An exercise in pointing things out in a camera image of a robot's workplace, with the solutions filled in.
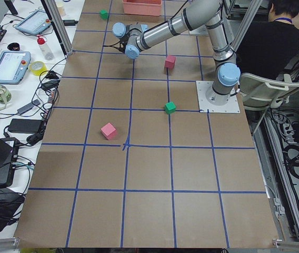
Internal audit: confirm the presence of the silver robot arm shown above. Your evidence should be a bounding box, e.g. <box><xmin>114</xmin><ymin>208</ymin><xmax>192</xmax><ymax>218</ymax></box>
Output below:
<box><xmin>112</xmin><ymin>1</ymin><xmax>236</xmax><ymax>74</ymax></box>

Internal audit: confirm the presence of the green cube near base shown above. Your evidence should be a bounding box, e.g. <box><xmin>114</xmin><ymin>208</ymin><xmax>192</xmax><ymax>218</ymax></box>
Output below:
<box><xmin>164</xmin><ymin>101</ymin><xmax>176</xmax><ymax>114</ymax></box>

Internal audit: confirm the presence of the pink cube near centre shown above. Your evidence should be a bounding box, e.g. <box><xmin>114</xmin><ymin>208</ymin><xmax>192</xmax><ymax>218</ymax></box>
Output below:
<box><xmin>101</xmin><ymin>123</ymin><xmax>117</xmax><ymax>140</ymax></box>

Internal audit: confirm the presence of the pink cube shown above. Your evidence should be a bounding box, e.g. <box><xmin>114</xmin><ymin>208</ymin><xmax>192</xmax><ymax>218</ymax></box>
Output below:
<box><xmin>101</xmin><ymin>123</ymin><xmax>117</xmax><ymax>140</ymax></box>
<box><xmin>164</xmin><ymin>55</ymin><xmax>176</xmax><ymax>70</ymax></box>

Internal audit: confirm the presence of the pink cube far side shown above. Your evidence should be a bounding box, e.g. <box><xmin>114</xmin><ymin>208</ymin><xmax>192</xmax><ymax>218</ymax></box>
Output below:
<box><xmin>164</xmin><ymin>55</ymin><xmax>176</xmax><ymax>70</ymax></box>

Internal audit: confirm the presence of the white office chair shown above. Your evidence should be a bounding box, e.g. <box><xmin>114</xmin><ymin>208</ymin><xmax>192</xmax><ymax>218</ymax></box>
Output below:
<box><xmin>240</xmin><ymin>73</ymin><xmax>299</xmax><ymax>135</ymax></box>

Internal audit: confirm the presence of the pink plastic bin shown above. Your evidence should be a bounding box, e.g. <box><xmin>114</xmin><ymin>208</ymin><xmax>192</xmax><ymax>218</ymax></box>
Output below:
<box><xmin>122</xmin><ymin>0</ymin><xmax>162</xmax><ymax>16</ymax></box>

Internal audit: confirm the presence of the black power adapter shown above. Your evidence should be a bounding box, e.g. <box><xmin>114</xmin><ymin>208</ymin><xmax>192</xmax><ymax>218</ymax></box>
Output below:
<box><xmin>8</xmin><ymin>119</ymin><xmax>42</xmax><ymax>134</ymax></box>

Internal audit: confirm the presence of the green cube by bin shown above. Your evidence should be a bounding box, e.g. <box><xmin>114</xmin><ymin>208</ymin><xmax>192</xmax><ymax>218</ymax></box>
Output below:
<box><xmin>99</xmin><ymin>9</ymin><xmax>109</xmax><ymax>20</ymax></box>

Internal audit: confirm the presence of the yellow tape roll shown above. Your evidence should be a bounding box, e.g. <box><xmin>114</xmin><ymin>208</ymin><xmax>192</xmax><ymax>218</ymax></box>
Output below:
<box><xmin>28</xmin><ymin>61</ymin><xmax>48</xmax><ymax>76</ymax></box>

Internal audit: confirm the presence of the clear squeeze bottle red cap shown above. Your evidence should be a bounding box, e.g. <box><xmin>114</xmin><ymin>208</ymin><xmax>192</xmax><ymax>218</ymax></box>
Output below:
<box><xmin>37</xmin><ymin>36</ymin><xmax>54</xmax><ymax>61</ymax></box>

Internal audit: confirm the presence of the black small power brick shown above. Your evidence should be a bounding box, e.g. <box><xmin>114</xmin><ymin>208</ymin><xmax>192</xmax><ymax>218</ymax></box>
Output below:
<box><xmin>63</xmin><ymin>20</ymin><xmax>78</xmax><ymax>26</ymax></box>

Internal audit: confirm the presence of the person in black shirt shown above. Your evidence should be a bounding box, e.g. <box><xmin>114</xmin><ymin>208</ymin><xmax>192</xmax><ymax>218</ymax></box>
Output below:
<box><xmin>236</xmin><ymin>0</ymin><xmax>299</xmax><ymax>80</ymax></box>

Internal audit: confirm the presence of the near blue teach pendant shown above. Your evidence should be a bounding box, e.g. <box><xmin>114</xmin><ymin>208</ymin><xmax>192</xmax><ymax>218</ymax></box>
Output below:
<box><xmin>0</xmin><ymin>51</ymin><xmax>31</xmax><ymax>85</ymax></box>

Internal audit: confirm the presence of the blue teach pendant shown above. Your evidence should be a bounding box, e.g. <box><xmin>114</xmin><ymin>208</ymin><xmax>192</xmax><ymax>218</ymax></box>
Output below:
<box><xmin>15</xmin><ymin>10</ymin><xmax>51</xmax><ymax>35</ymax></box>
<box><xmin>0</xmin><ymin>51</ymin><xmax>31</xmax><ymax>85</ymax></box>

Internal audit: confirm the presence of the far blue teach pendant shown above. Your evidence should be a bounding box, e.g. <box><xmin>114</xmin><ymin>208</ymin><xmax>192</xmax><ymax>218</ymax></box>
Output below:
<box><xmin>15</xmin><ymin>10</ymin><xmax>51</xmax><ymax>35</ymax></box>

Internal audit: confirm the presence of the black round cup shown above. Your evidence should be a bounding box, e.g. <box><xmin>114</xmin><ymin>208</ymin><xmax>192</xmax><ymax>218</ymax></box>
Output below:
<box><xmin>7</xmin><ymin>42</ymin><xmax>21</xmax><ymax>51</ymax></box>

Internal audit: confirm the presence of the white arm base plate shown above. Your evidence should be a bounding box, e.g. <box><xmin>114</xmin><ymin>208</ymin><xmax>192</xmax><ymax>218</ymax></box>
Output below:
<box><xmin>196</xmin><ymin>81</ymin><xmax>240</xmax><ymax>113</ymax></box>
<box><xmin>189</xmin><ymin>25</ymin><xmax>208</xmax><ymax>36</ymax></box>

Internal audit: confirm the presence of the aluminium frame post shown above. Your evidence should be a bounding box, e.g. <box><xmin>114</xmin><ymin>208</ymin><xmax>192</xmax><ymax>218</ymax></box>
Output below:
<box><xmin>41</xmin><ymin>0</ymin><xmax>73</xmax><ymax>56</ymax></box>

